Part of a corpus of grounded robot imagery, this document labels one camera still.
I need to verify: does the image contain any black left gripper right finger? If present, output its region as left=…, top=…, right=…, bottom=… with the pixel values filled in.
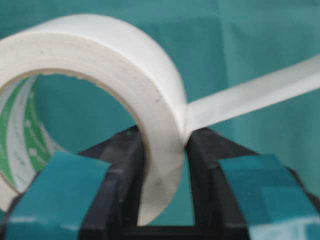
left=187, top=128, right=320, bottom=240

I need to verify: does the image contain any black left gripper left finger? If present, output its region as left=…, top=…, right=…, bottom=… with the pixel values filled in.
left=0, top=127, right=144, bottom=240

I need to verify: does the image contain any white duct tape roll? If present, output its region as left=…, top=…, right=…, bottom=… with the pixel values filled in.
left=0, top=14, right=320, bottom=226

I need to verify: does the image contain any green table cloth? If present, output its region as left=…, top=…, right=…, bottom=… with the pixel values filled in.
left=0, top=0, right=320, bottom=195

